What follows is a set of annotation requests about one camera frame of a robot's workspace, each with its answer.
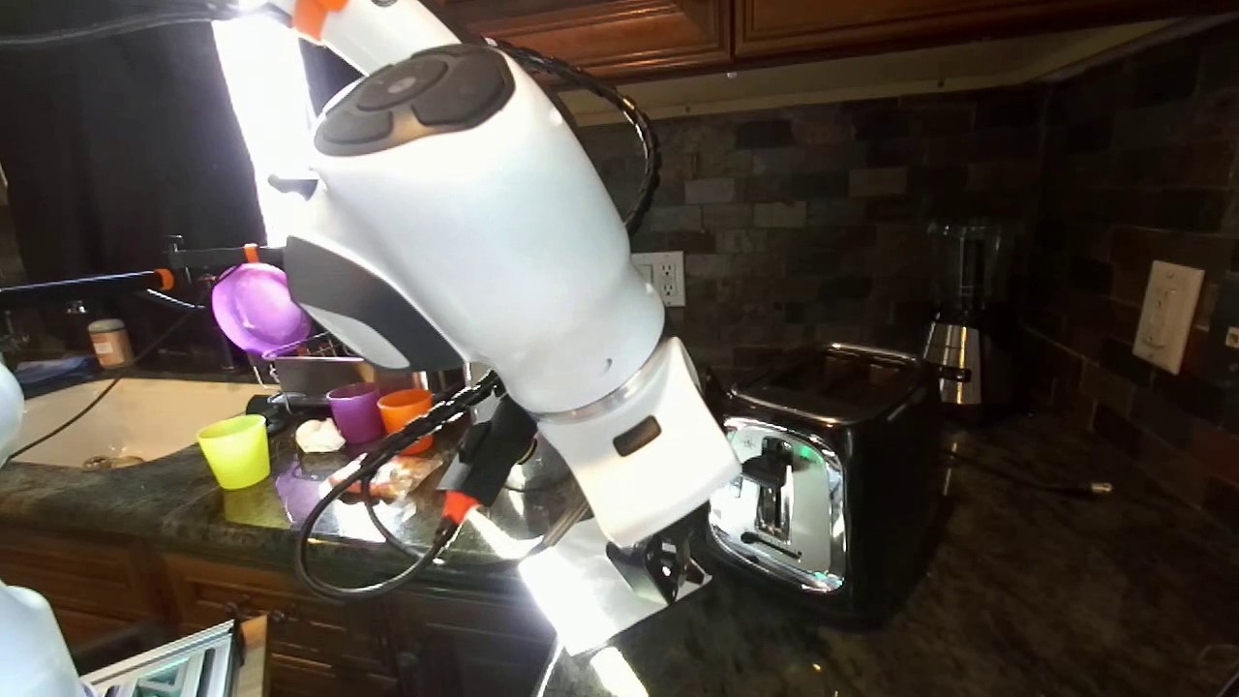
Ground wooden wall cabinet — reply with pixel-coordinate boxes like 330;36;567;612
430;0;1239;128

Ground wooden base cabinet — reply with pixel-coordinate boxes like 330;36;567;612
0;515;557;697

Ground orange plastic cup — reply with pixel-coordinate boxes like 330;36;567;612
375;384;442;457

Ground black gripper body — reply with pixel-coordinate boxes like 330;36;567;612
628;523;718;612

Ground white paper sheet on wall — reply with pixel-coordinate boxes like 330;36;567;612
1132;254;1211;380

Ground black chrome toaster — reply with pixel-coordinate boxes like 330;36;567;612
705;338;970;630

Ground black toaster lever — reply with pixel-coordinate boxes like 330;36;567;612
757;435;797;541

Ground black rod with orange clips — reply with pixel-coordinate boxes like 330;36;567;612
0;260;181;307

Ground purple plastic cup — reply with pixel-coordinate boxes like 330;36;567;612
321;380;386;451

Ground small glass jar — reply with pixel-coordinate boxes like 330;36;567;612
84;313;141;376

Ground green plastic cup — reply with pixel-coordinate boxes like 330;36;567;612
194;412;274;496

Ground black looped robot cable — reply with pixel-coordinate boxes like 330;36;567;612
290;369;544;600

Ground small white bowl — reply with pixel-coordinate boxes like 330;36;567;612
290;416;354;460

